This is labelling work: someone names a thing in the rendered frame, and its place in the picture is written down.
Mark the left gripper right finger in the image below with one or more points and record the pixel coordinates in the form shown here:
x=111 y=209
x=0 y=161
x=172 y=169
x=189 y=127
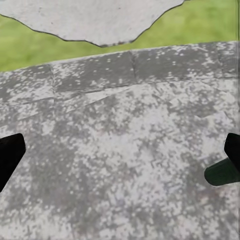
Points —
x=232 y=149

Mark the insectifuge atomizer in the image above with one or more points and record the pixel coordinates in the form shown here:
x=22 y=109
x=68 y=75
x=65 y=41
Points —
x=222 y=173

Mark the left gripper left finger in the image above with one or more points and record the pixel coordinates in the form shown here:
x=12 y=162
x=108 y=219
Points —
x=12 y=150

